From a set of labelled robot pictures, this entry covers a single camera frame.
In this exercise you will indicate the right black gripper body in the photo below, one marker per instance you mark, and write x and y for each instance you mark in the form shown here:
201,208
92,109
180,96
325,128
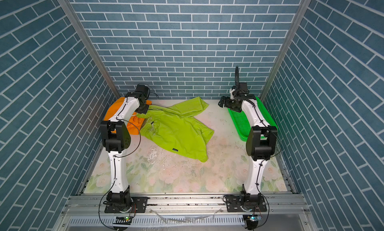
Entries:
229,104

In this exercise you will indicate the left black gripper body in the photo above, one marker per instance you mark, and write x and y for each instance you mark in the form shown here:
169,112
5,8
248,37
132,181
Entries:
143,109

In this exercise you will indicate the orange shorts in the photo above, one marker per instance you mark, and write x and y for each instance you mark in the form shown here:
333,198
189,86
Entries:
124,109

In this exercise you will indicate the green perforated plastic basket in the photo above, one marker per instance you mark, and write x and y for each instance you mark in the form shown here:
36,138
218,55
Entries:
244,120

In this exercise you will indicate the light green garment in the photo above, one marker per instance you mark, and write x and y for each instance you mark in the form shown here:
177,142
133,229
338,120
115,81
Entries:
176,129

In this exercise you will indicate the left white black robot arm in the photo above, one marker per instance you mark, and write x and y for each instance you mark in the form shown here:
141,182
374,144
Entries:
116,139

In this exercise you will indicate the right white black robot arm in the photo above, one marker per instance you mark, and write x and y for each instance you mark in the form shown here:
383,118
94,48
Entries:
260,145

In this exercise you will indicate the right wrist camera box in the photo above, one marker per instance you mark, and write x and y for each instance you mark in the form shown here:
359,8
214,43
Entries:
239,89

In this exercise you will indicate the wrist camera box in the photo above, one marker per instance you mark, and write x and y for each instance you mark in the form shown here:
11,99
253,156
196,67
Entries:
142,91
239,89

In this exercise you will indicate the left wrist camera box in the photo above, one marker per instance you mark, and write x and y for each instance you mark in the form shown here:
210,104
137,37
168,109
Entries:
142,91

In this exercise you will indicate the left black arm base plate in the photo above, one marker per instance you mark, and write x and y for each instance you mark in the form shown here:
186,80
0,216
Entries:
133,205

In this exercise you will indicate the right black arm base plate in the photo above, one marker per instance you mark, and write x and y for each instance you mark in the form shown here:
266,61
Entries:
246,204

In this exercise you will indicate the aluminium front rail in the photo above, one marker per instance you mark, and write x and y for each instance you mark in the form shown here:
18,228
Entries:
207,204

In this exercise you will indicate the right aluminium corner post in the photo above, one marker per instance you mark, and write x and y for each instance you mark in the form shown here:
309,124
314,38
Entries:
303,6

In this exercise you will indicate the aluminium corner post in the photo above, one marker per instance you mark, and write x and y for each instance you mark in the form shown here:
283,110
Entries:
303,6
80,30

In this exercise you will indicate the left aluminium corner post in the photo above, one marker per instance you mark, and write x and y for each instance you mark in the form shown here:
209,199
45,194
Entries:
80,30

